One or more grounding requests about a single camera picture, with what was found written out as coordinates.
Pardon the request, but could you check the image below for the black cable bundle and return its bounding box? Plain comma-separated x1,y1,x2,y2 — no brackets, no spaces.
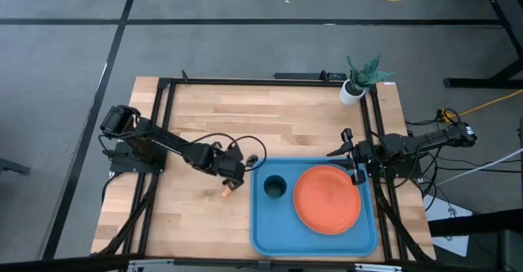
404,107,523,212

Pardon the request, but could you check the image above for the black metal stand frame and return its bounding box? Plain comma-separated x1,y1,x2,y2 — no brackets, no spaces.
408,0,523,90

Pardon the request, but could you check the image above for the black power strip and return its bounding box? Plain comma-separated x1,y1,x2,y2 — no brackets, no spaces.
273,71,348,82

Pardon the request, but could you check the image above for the orange round plate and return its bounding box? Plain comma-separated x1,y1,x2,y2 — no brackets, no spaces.
293,164,363,236

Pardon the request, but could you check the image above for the blue plastic tray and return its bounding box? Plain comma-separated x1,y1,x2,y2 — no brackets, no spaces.
248,156,380,258

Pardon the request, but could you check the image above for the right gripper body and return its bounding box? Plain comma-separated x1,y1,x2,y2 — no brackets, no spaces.
342,127,375,186

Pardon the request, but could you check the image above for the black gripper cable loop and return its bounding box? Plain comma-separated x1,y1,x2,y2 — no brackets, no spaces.
186,132,268,172

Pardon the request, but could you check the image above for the white sheet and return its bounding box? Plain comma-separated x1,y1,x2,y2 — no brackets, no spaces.
422,193,474,258

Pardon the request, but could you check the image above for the dark green ribbed cup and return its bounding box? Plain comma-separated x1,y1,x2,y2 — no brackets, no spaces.
262,174,288,199

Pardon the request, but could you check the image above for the white cable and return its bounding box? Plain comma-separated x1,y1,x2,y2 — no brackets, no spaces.
436,147,523,186

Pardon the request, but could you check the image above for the black stand foot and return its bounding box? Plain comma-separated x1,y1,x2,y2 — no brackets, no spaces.
0,157,32,176

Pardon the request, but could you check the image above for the black beam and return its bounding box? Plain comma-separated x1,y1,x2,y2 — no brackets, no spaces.
427,207,523,239

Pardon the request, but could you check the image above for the snake plant in white pot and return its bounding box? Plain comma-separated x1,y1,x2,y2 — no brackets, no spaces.
338,54,396,106

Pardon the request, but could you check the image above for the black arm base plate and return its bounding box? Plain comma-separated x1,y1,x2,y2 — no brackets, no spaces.
367,157,422,180
109,140,167,174

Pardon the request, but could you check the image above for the black foreground crossbar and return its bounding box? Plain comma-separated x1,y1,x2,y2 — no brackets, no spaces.
0,253,523,272

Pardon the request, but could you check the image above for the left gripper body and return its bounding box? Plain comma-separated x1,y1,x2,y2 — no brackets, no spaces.
216,151,248,182

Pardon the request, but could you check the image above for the black aluminium table frame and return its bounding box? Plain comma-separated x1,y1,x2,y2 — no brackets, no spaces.
92,75,436,265

